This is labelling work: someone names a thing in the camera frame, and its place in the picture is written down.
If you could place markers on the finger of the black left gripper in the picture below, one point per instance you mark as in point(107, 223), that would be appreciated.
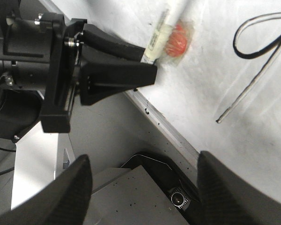
point(102, 75)
point(98, 39)

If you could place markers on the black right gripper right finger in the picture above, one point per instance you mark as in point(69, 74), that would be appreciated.
point(227, 199)

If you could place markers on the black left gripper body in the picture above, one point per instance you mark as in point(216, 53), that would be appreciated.
point(39, 62)

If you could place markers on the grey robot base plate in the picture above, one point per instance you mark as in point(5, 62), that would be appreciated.
point(122, 196)

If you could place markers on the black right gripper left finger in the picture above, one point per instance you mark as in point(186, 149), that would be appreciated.
point(65, 201)

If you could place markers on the white whiteboard marker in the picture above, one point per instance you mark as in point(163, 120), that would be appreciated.
point(172, 35)

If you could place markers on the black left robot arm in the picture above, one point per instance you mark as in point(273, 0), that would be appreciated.
point(45, 63)

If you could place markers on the black camera lens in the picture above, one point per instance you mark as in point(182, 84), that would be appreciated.
point(179, 198)

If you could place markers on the white whiteboard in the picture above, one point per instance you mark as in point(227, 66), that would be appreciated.
point(177, 116)

